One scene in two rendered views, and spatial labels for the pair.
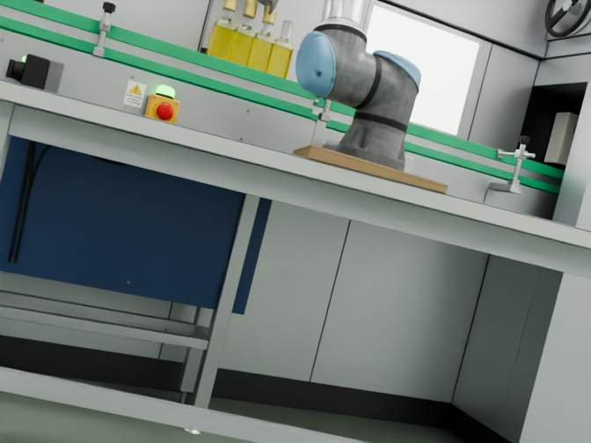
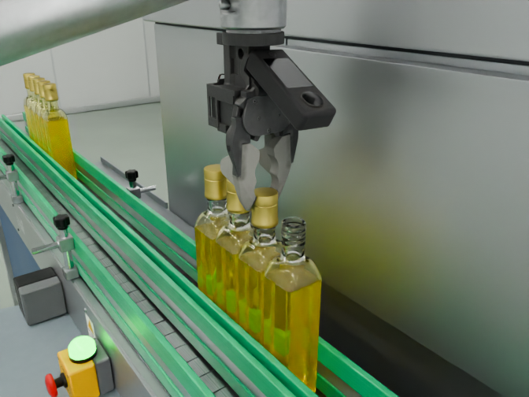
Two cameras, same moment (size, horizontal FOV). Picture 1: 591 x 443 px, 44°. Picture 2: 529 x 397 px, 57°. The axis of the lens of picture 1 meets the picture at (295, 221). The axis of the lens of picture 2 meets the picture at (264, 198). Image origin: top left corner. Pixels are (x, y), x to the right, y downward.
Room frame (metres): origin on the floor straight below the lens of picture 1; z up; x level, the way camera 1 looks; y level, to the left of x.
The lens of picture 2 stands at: (1.90, -0.34, 1.39)
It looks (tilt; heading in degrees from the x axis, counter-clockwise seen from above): 23 degrees down; 74
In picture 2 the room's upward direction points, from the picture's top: straight up
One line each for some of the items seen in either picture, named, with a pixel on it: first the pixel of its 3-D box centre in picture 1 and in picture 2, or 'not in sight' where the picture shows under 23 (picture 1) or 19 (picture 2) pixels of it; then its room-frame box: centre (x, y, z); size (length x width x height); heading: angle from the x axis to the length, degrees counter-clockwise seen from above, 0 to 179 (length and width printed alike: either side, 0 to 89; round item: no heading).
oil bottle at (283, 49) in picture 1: (274, 75); (290, 328); (2.08, 0.15, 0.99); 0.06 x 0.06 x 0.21; 21
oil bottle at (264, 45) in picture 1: (256, 69); (264, 307); (2.06, 0.21, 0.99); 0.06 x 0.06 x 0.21; 21
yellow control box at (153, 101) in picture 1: (160, 112); (84, 372); (1.78, 0.38, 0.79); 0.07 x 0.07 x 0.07; 21
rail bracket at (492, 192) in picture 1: (511, 172); not in sight; (2.23, -0.60, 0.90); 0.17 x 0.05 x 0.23; 21
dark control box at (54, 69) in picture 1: (40, 77); (40, 295); (1.68, 0.64, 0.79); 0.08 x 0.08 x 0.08; 21
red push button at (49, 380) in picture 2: (164, 112); (57, 383); (1.74, 0.36, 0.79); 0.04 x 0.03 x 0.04; 111
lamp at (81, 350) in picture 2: (165, 91); (82, 347); (1.79, 0.38, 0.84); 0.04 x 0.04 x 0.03
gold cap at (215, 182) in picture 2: (230, 2); (216, 181); (2.02, 0.31, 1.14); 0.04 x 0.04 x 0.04
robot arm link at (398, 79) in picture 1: (387, 88); not in sight; (1.56, -0.12, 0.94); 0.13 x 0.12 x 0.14; 115
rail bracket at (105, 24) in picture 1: (104, 29); (53, 251); (1.74, 0.54, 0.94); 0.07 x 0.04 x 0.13; 21
